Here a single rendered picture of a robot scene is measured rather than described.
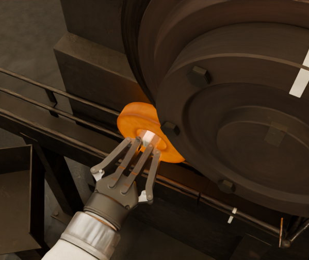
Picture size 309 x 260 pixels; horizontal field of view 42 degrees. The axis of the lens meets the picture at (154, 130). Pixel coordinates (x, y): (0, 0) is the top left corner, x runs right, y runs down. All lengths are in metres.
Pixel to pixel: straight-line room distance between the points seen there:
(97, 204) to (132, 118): 0.17
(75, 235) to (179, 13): 0.39
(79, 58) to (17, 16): 1.49
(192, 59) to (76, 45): 0.52
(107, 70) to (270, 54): 0.52
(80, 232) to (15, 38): 1.66
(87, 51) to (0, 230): 0.45
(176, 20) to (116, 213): 0.36
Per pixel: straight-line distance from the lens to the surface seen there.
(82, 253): 0.66
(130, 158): 0.74
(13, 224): 1.01
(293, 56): 0.36
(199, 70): 0.39
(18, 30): 2.26
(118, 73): 0.83
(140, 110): 0.74
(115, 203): 0.69
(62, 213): 1.63
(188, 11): 0.43
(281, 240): 0.69
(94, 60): 0.86
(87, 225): 0.67
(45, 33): 2.21
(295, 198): 0.55
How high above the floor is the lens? 1.51
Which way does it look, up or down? 58 degrees down
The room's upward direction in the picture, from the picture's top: straight up
